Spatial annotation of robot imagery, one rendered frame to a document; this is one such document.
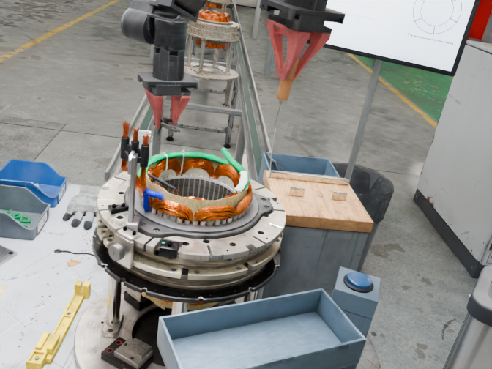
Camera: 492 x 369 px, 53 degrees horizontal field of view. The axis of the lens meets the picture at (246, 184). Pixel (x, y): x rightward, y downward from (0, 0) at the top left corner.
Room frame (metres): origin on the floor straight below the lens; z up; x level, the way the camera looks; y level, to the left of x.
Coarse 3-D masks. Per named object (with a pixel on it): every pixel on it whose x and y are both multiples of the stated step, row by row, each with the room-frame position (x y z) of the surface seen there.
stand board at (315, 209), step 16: (272, 192) 0.89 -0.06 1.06; (288, 192) 0.91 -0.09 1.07; (320, 192) 0.93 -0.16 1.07; (352, 192) 0.96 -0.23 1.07; (288, 208) 0.84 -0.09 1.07; (304, 208) 0.85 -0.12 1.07; (320, 208) 0.86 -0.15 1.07; (336, 208) 0.87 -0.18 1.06; (352, 208) 0.88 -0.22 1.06; (288, 224) 0.81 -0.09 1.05; (304, 224) 0.81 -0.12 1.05; (320, 224) 0.82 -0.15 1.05; (336, 224) 0.82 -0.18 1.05; (352, 224) 0.83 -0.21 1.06; (368, 224) 0.84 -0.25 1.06
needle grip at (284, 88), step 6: (294, 66) 0.68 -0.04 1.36; (294, 72) 0.68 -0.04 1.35; (288, 78) 0.68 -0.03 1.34; (282, 84) 0.68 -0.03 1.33; (288, 84) 0.68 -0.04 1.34; (282, 90) 0.68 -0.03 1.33; (288, 90) 0.68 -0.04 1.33; (276, 96) 0.69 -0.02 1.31; (282, 96) 0.68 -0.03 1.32; (288, 96) 0.69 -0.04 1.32
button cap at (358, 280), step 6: (348, 276) 0.67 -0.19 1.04; (354, 276) 0.67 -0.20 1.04; (360, 276) 0.68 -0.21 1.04; (366, 276) 0.68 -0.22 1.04; (348, 282) 0.66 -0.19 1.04; (354, 282) 0.66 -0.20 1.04; (360, 282) 0.66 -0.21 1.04; (366, 282) 0.66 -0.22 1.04; (360, 288) 0.65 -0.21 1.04; (366, 288) 0.66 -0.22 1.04
